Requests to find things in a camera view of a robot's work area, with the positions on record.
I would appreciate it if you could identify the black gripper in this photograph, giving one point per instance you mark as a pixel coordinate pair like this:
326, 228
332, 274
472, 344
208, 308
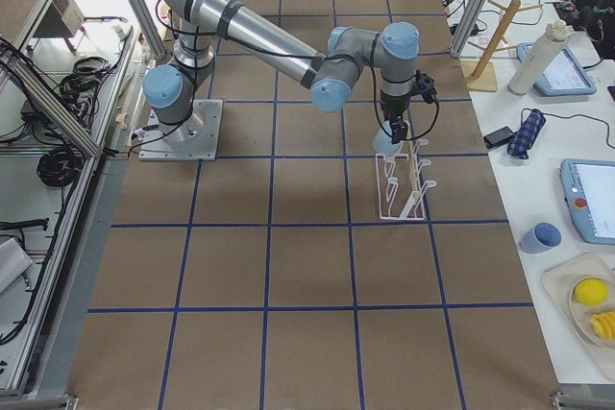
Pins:
392, 108

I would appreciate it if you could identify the light blue ikea cup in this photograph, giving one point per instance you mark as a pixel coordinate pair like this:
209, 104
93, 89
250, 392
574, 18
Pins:
383, 144

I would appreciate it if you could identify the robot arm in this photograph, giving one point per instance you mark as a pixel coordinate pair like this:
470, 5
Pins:
329, 77

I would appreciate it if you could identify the blue cup on side table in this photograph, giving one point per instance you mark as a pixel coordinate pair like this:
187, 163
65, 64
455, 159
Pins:
540, 238

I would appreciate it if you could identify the wooden mug tree stand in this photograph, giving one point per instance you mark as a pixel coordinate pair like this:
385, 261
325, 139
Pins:
480, 74

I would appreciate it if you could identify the folded blue plaid umbrella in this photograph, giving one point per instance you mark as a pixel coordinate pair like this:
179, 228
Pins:
524, 139

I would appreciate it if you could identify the blue teach pendant far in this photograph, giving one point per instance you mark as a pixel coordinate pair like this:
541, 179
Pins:
564, 76

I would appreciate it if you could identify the blue teach pendant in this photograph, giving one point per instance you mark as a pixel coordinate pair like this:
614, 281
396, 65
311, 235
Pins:
564, 76
588, 186

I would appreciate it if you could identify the blue teach pendant near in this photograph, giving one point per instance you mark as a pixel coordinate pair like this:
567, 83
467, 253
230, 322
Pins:
588, 186

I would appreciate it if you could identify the beige tray with fruit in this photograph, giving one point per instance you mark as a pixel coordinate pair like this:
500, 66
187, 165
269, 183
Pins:
559, 282

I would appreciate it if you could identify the yellow lemon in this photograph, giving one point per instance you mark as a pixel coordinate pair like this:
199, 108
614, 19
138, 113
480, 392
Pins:
590, 292

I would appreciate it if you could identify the yellow sliced fruit toy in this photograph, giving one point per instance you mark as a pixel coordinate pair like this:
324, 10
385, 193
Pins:
603, 324

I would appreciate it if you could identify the white wire cup rack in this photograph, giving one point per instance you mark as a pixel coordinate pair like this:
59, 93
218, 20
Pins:
400, 190

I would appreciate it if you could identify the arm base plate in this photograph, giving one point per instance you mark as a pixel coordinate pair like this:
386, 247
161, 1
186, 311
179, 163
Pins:
195, 139

